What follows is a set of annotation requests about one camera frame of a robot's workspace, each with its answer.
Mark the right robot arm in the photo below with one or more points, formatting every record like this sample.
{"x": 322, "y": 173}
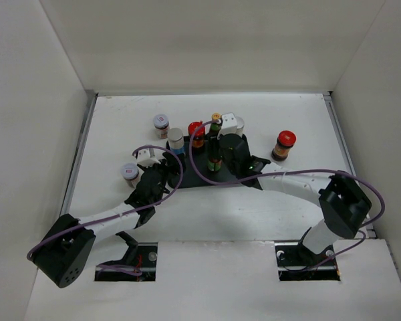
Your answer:
{"x": 343, "y": 203}

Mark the white lid jar front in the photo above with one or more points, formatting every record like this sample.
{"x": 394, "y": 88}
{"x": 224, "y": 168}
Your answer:
{"x": 131, "y": 174}

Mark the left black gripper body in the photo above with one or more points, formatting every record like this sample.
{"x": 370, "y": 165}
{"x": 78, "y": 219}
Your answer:
{"x": 162, "y": 172}

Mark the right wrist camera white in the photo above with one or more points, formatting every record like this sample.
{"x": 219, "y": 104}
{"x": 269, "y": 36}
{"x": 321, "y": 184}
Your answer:
{"x": 228, "y": 125}

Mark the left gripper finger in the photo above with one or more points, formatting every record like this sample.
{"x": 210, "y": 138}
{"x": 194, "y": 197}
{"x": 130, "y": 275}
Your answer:
{"x": 154, "y": 164}
{"x": 175, "y": 167}

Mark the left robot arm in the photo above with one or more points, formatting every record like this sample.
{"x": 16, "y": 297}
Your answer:
{"x": 64, "y": 251}

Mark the silver lid white jar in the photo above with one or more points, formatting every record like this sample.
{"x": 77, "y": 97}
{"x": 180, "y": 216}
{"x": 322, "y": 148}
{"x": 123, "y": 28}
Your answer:
{"x": 176, "y": 140}

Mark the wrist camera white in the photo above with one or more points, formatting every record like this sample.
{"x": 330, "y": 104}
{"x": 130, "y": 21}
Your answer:
{"x": 146, "y": 157}
{"x": 228, "y": 125}

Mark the yellow cap chili bottle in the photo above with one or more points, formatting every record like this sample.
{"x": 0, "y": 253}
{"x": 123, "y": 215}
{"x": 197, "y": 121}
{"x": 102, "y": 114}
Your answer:
{"x": 216, "y": 124}

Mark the red lid sauce jar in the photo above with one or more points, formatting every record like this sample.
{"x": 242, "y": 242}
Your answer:
{"x": 198, "y": 142}

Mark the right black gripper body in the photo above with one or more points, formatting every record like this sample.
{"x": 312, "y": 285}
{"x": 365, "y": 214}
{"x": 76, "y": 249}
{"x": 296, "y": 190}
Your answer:
{"x": 232, "y": 169}

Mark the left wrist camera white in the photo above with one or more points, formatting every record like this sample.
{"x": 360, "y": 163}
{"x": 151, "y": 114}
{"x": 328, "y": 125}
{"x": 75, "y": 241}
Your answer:
{"x": 146, "y": 157}

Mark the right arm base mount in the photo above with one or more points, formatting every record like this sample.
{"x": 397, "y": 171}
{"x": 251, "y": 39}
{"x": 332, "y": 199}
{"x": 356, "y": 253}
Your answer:
{"x": 296, "y": 264}

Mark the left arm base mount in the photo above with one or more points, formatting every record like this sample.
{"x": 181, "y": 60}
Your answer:
{"x": 138, "y": 264}

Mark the black plastic tray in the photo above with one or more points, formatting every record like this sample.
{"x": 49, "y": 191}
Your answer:
{"x": 198, "y": 175}

